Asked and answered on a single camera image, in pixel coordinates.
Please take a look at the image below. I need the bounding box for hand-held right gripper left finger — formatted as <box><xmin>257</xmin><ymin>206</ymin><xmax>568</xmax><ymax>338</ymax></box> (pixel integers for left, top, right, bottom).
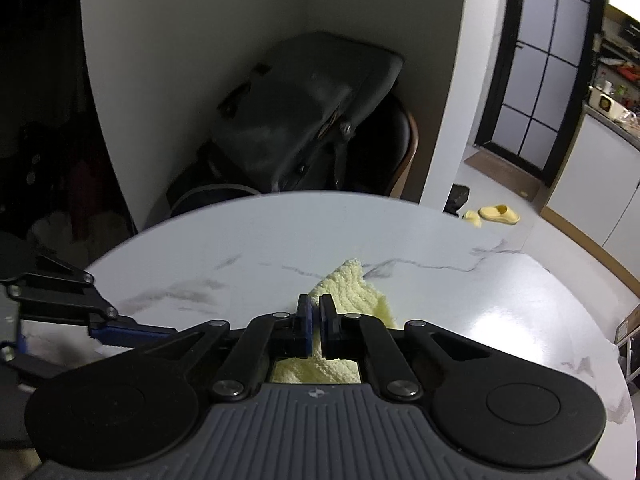
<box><xmin>170</xmin><ymin>294</ymin><xmax>316</xmax><ymax>403</ymax></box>

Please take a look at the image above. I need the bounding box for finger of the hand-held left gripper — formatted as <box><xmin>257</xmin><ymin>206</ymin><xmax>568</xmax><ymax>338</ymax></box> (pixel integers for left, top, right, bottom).
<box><xmin>0</xmin><ymin>254</ymin><xmax>178</xmax><ymax>348</ymax></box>
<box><xmin>0</xmin><ymin>332</ymin><xmax>73</xmax><ymax>391</ymax></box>

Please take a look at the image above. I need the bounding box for white kitchen cabinet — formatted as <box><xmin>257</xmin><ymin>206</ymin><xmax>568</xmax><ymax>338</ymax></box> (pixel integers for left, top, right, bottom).
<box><xmin>537</xmin><ymin>102</ymin><xmax>640</xmax><ymax>281</ymax></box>

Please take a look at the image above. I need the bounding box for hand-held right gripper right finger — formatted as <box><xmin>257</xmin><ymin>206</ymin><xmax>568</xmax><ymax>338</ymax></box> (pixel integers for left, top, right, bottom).
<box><xmin>320</xmin><ymin>294</ymin><xmax>493</xmax><ymax>403</ymax></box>

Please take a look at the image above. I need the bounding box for white pot with yellow label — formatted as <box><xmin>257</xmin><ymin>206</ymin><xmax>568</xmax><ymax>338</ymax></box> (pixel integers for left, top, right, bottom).
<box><xmin>587</xmin><ymin>85</ymin><xmax>628</xmax><ymax>121</ymax></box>

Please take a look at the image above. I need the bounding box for dark chair with wooden edge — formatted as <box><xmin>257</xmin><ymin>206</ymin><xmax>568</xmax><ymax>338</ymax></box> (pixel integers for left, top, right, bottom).
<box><xmin>345</xmin><ymin>94</ymin><xmax>420</xmax><ymax>204</ymax></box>

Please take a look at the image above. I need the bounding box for black-framed glass door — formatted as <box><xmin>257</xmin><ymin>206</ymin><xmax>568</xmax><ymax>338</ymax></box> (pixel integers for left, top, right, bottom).
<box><xmin>474</xmin><ymin>0</ymin><xmax>608</xmax><ymax>188</ymax></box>

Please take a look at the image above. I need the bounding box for pale yellow towel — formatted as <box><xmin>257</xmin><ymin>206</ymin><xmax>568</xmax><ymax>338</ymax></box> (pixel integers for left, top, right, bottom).
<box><xmin>270</xmin><ymin>258</ymin><xmax>401</xmax><ymax>386</ymax></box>

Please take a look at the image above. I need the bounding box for black kitchen shelf rack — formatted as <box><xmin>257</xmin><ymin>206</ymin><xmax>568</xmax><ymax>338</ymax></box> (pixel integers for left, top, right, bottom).
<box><xmin>595</xmin><ymin>7</ymin><xmax>640</xmax><ymax>106</ymax></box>

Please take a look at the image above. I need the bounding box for black bag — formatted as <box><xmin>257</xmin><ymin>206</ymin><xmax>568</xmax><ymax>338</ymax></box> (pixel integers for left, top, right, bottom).
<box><xmin>167</xmin><ymin>32</ymin><xmax>405</xmax><ymax>211</ymax></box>

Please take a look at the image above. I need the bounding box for brown door mat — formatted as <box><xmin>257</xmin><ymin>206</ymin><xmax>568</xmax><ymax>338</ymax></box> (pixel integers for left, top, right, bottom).
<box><xmin>464</xmin><ymin>151</ymin><xmax>543</xmax><ymax>203</ymax></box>

